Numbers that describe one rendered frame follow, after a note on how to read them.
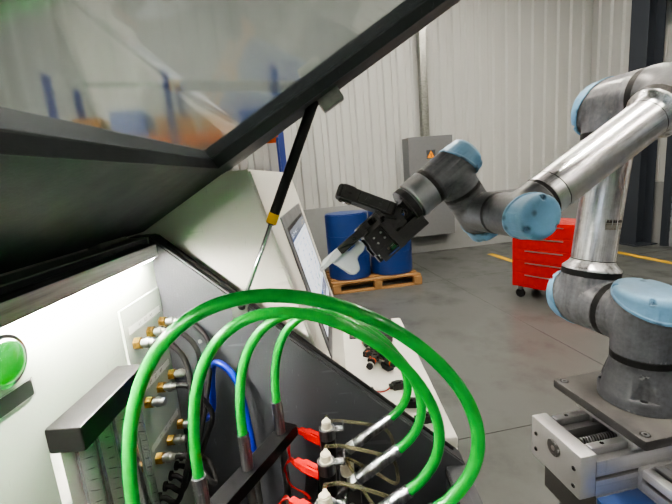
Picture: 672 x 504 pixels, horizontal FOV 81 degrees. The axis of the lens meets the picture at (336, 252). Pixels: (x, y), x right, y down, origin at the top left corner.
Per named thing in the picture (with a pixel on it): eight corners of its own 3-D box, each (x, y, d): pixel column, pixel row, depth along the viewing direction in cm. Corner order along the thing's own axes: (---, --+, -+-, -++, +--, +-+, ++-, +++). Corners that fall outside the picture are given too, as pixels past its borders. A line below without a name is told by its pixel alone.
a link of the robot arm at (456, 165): (494, 170, 73) (470, 132, 71) (450, 208, 73) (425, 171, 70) (470, 171, 81) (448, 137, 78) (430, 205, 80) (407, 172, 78)
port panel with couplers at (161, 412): (175, 495, 63) (140, 309, 57) (153, 496, 63) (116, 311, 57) (201, 441, 75) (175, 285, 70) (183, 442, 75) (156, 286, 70)
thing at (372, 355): (405, 374, 108) (404, 355, 107) (366, 377, 108) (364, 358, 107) (392, 339, 130) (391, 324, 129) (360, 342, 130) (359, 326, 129)
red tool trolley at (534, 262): (511, 296, 451) (511, 222, 435) (532, 287, 476) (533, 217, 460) (576, 310, 394) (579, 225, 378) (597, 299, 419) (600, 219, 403)
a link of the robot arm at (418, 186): (419, 168, 71) (408, 179, 79) (400, 184, 71) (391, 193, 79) (446, 199, 71) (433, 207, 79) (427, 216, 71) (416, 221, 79)
